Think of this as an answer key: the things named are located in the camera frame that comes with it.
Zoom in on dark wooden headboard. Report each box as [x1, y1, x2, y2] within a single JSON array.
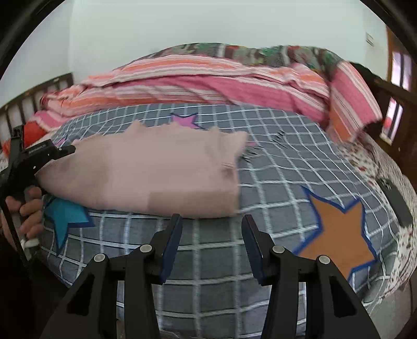
[[0, 72, 75, 150]]

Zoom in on grey checked star blanket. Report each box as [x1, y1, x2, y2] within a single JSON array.
[[36, 104, 400, 333]]

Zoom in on person's left hand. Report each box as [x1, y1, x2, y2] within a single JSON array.
[[0, 186, 44, 248]]

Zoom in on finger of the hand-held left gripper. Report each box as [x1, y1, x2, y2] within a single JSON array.
[[33, 145, 76, 177]]

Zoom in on pink knitted sweater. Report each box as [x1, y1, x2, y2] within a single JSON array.
[[34, 120, 251, 218]]

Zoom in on dark wooden footboard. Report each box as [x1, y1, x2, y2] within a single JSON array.
[[352, 62, 417, 183]]

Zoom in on wooden door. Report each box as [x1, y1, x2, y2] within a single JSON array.
[[386, 28, 417, 92]]

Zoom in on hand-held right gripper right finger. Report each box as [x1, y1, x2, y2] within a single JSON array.
[[242, 214, 382, 339]]

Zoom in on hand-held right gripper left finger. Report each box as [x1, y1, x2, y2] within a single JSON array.
[[39, 213, 183, 339]]

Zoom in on floral bed sheet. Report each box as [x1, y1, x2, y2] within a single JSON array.
[[339, 130, 417, 300]]

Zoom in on pink orange striped quilt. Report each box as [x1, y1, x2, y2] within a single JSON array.
[[31, 54, 383, 144]]

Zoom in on black device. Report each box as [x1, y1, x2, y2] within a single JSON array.
[[378, 178, 414, 229]]

